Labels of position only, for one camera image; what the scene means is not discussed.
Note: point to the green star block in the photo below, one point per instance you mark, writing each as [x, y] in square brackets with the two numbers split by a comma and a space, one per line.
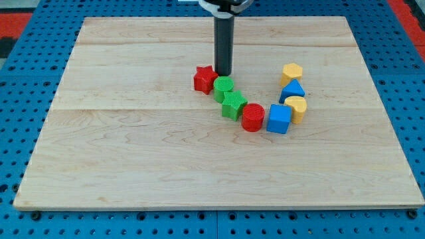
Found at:
[233, 104]

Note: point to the blue triangle block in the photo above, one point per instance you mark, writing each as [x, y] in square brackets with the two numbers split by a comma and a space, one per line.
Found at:
[294, 88]

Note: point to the light wooden board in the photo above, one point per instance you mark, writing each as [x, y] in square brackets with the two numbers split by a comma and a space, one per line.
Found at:
[126, 131]

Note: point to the yellow heart block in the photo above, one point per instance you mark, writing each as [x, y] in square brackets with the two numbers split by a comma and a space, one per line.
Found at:
[298, 105]

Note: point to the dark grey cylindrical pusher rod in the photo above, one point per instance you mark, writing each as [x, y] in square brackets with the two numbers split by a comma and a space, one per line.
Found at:
[223, 45]

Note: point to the green cylinder block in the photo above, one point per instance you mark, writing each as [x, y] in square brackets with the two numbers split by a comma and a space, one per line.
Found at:
[221, 85]

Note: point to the yellow hexagon block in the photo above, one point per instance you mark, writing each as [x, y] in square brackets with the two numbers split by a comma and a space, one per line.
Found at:
[291, 71]

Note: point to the blue cube block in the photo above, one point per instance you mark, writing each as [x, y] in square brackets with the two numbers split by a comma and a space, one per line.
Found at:
[279, 119]

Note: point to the red star block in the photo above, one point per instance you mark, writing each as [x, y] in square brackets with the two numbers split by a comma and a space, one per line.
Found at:
[204, 78]

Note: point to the red cylinder block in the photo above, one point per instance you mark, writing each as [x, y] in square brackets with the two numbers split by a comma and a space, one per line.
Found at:
[252, 117]

